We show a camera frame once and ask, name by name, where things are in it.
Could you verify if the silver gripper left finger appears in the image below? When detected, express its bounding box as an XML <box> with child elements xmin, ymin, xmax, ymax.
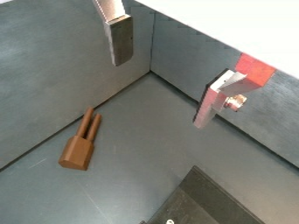
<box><xmin>93</xmin><ymin>0</ymin><xmax>134</xmax><ymax>67</ymax></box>

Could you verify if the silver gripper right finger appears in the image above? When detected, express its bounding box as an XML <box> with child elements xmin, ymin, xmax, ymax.
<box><xmin>194</xmin><ymin>53</ymin><xmax>277</xmax><ymax>129</ymax></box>

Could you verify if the brown three prong object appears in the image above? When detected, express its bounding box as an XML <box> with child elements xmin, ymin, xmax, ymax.
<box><xmin>59</xmin><ymin>108</ymin><xmax>102</xmax><ymax>171</ymax></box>

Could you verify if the black curved fixture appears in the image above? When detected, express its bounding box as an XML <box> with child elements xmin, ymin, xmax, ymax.
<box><xmin>141</xmin><ymin>165</ymin><xmax>266</xmax><ymax>224</ymax></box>

